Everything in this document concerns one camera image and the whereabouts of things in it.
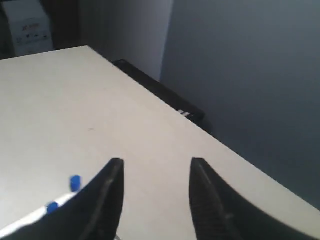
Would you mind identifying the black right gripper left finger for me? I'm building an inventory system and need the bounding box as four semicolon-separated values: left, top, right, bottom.
4;158;125;240

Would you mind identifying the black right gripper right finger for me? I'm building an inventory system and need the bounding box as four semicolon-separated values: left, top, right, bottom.
189;157;314;240

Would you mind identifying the blue-capped tube back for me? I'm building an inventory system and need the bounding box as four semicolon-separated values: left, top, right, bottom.
69;175;82;193

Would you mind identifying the blue-capped tube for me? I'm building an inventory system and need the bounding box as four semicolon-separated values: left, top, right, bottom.
46;201;59;214
69;175;82;193

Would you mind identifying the stainless steel test tube rack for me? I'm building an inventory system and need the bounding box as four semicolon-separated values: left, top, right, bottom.
0;192;77;238

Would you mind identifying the black bar behind table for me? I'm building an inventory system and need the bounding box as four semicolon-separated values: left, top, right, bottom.
112;59;205;125

